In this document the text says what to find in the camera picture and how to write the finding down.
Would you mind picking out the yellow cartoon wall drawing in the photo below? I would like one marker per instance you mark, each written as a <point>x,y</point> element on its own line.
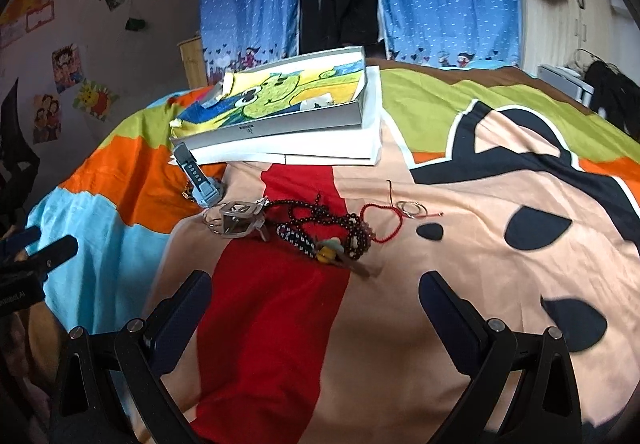
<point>95,99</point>

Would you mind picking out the black clothes pile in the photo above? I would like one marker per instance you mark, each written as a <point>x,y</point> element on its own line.
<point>616,95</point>

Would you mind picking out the blue grey wristwatch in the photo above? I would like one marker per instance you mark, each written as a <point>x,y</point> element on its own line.
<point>206,191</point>

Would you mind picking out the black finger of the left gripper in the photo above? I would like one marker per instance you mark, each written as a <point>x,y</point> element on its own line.
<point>18,240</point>
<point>40,264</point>

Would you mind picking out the family cartoon wall drawing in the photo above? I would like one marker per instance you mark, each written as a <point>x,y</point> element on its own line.
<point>47,119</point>

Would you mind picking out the small black wall pouch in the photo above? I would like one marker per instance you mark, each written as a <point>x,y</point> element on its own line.
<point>135,21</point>

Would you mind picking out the anime wall poster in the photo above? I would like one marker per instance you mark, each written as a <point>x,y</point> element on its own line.
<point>66,66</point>

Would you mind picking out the white bedside box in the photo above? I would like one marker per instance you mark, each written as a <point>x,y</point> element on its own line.
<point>567,81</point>

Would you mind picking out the white flat box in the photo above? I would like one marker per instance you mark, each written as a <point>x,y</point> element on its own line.
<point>351,146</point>

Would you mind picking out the colourful cartoon bed cover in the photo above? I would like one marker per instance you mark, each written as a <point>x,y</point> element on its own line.
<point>526,203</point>

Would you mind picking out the grey tray with frog drawing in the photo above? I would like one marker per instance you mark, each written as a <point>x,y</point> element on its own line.
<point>318,91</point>

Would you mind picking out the yellow bead charm pendant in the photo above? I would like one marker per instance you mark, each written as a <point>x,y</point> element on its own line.
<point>330,251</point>

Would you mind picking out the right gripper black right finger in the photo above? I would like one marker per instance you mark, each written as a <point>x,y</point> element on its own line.
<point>522,387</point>

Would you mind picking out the certificates on wall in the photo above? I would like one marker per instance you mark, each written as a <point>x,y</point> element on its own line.
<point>24,16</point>

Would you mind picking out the small wooden cabinet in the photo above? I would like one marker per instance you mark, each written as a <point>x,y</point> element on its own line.
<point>192,56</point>

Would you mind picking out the black chair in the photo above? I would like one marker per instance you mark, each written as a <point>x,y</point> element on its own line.
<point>19,163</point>

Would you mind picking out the beige wardrobe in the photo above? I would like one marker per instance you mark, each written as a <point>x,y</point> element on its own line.
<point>560,33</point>

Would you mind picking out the black white striped hair clip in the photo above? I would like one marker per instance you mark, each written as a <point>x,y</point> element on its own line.
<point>298,239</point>

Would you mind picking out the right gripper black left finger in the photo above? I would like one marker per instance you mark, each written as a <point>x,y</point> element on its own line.
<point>143,351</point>

